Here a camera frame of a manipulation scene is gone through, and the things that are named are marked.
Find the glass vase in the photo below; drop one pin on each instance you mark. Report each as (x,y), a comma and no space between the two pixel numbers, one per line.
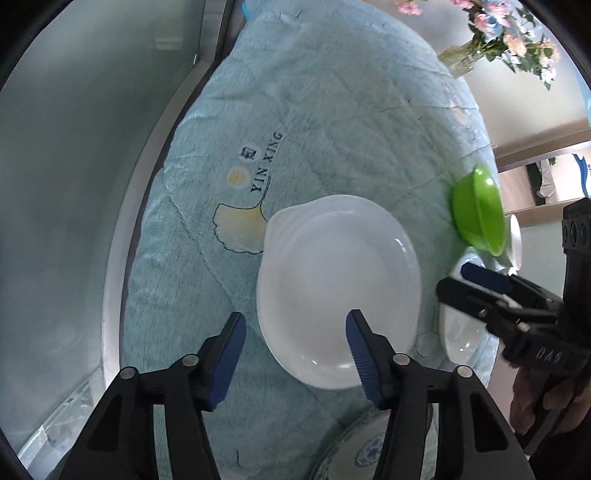
(459,57)

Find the light blue printed blanket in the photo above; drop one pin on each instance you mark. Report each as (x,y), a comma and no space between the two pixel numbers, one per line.
(323,115)

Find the small white bowl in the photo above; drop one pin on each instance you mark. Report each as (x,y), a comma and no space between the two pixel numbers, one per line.
(515,240)

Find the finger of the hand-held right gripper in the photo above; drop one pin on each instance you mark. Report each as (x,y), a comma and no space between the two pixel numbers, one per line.
(485,277)
(466,300)

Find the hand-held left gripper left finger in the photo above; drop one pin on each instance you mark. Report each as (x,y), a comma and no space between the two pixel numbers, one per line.
(226,360)

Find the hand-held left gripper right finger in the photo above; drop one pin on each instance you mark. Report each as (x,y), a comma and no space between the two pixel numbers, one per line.
(361,355)

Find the green bowl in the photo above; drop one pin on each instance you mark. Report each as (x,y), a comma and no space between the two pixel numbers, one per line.
(478,212)

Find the person's right hand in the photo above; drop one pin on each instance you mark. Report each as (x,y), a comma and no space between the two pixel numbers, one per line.
(526,401)

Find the vase of pink flowers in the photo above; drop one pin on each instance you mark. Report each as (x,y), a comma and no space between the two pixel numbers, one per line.
(498,23)

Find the blue patterned plate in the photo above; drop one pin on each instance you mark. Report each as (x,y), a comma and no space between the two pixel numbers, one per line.
(351,454)

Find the large white bowl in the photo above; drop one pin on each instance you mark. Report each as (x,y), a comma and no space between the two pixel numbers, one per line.
(457,339)

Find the white deep plate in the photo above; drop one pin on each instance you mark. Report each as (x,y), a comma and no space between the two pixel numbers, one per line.
(332,277)

